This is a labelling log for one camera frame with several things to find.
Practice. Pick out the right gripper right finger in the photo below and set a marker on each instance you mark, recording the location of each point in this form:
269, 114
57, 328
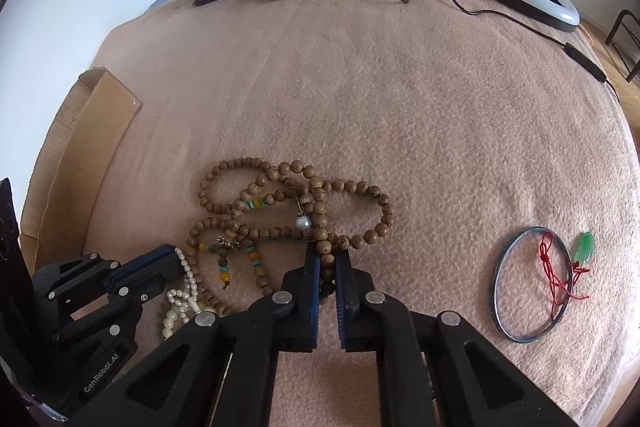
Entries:
434, 371

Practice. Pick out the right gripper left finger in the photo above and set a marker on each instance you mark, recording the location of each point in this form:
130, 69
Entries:
216, 371

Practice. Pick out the dark blue bangle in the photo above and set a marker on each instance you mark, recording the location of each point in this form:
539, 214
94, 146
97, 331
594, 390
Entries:
531, 286

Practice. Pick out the black metal clothes rack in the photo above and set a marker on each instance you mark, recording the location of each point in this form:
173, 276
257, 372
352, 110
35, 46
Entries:
623, 38

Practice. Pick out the cardboard box tray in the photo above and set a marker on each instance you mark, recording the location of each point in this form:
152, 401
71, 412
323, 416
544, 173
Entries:
71, 165

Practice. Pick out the pink fleece blanket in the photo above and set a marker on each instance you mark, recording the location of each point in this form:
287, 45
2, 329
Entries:
473, 127

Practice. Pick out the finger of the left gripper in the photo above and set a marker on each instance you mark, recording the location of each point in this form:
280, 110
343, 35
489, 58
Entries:
150, 269

